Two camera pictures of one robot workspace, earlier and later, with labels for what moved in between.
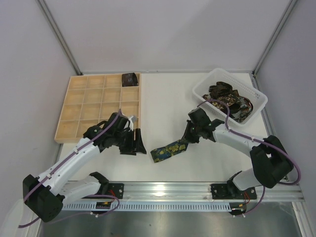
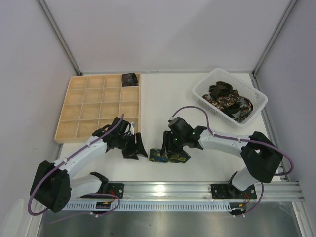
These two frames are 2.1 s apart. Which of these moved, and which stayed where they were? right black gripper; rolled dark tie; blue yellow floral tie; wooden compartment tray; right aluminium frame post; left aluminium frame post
Moved: right black gripper; blue yellow floral tie
Stayed: right aluminium frame post; left aluminium frame post; wooden compartment tray; rolled dark tie
